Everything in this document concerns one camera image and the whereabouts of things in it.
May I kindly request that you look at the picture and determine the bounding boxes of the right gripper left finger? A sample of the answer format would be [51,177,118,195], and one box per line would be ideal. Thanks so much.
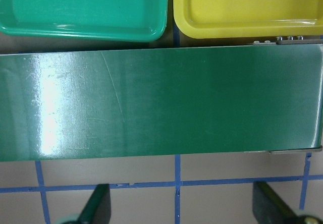
[57,184,111,224]

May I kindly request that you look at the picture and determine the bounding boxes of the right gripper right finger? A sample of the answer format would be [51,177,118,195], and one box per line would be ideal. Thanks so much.
[252,181,322,224]

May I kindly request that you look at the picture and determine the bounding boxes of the green conveyor belt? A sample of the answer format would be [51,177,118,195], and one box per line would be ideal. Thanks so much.
[1,44,322,161]

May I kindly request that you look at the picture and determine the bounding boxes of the green plastic tray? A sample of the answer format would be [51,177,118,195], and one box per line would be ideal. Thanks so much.
[1,0,168,42]

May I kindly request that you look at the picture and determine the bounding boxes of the yellow plastic tray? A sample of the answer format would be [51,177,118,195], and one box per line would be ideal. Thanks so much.
[173,0,322,39]

